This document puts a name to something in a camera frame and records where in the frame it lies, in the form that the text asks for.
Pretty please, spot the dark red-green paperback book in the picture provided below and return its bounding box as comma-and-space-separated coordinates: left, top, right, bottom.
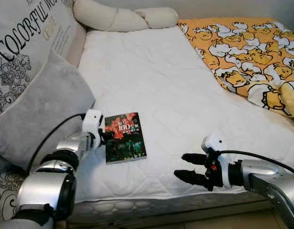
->
104, 112, 147, 164

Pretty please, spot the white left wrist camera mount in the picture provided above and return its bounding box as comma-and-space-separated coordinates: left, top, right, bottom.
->
81, 109, 103, 139

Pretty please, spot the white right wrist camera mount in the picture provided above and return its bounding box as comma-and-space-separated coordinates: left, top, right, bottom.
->
202, 133, 231, 187

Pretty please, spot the white quilted mattress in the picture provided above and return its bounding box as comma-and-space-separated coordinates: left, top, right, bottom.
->
68, 26, 294, 225

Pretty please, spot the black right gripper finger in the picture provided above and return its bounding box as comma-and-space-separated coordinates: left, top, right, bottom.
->
174, 169, 209, 187
182, 153, 209, 167

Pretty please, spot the grey plush pillow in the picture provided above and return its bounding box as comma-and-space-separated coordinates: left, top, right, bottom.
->
0, 48, 96, 168

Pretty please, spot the yellow egg cartoon blanket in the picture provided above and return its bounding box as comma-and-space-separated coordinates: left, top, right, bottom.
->
178, 18, 294, 122

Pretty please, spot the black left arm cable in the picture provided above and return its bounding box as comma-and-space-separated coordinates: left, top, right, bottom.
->
25, 113, 86, 172

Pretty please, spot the cream knotted bolster pillow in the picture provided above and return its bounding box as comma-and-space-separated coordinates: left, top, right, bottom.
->
73, 0, 179, 32

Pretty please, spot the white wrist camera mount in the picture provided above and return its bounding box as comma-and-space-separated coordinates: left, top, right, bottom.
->
202, 133, 231, 187
81, 109, 103, 139

